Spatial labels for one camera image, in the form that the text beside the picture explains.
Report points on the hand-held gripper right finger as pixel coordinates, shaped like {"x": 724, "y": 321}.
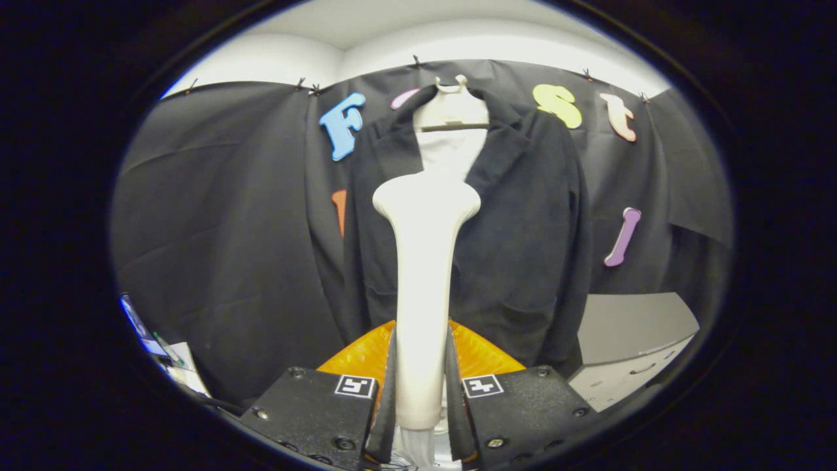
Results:
{"x": 456, "y": 418}

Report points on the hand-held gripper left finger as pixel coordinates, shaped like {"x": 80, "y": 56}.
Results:
{"x": 387, "y": 418}

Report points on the black suit jacket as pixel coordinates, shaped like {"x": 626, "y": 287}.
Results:
{"x": 523, "y": 229}

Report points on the grey cabinet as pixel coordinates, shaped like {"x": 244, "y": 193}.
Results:
{"x": 628, "y": 327}

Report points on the white papers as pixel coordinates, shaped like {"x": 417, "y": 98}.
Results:
{"x": 186, "y": 373}

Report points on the black backdrop cloth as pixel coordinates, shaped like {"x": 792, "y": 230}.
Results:
{"x": 216, "y": 229}

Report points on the blue lit monitor screen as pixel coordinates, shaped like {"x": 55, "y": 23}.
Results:
{"x": 135, "y": 320}

